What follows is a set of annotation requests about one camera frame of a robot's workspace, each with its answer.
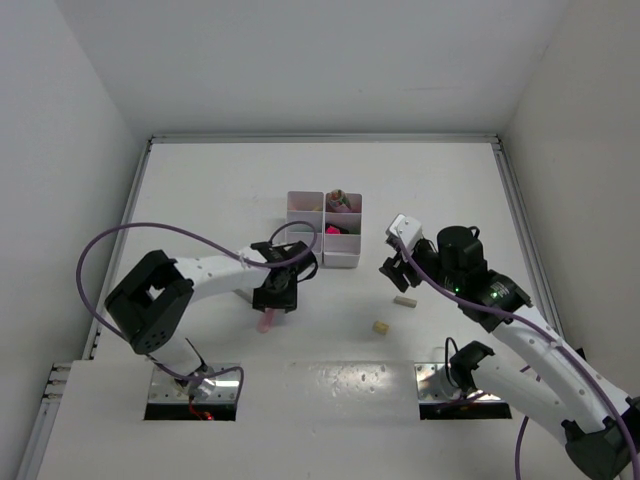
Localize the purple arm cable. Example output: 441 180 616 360
397 234 639 480
75 221 320 396

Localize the beige eraser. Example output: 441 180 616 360
372 321 390 335

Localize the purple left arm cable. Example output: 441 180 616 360
75 221 320 396

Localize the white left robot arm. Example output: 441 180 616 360
104 242 417 375

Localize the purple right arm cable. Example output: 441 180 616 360
397 234 639 480

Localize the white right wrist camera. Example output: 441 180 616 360
386 213 424 251

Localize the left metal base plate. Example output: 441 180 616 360
147 363 243 405

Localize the metal base plate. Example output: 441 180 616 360
414 362 502 405
147 363 243 405

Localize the pink correction tape case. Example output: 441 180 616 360
256 309 277 334

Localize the aluminium frame rail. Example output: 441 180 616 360
492 134 551 296

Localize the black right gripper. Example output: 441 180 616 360
379 238 460 294

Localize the white divided organiser left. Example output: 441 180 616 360
285 191 324 264

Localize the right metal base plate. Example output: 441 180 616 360
414 362 502 405

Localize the clear bottle of coloured pins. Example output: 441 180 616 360
326 189 352 213

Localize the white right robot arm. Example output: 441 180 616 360
380 216 639 479

